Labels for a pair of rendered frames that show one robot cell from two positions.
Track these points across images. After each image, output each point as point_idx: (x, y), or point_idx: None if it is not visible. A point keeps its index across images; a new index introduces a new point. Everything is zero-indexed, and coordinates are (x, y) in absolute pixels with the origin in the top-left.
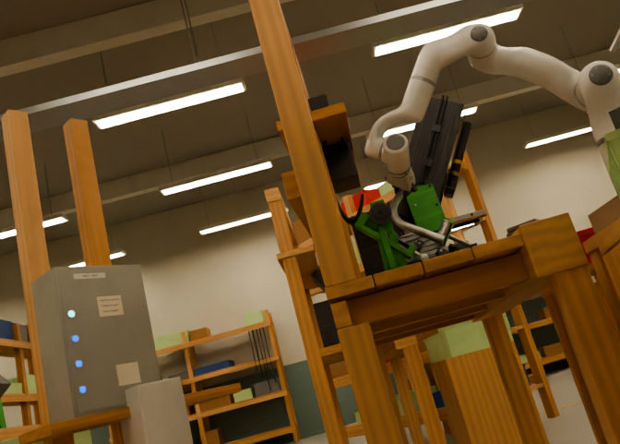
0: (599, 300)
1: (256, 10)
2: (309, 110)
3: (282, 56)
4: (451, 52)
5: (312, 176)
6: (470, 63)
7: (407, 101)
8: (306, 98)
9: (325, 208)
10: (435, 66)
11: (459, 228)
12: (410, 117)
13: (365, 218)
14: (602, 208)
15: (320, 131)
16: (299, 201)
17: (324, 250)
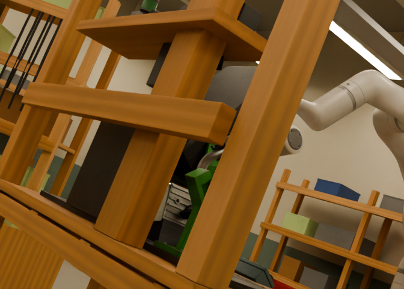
0: None
1: None
2: (237, 15)
3: None
4: (391, 104)
5: (266, 151)
6: (378, 114)
7: (327, 107)
8: (244, 0)
9: (253, 196)
10: (367, 100)
11: None
12: (316, 123)
13: (207, 179)
14: None
15: (227, 45)
16: (205, 140)
17: (222, 241)
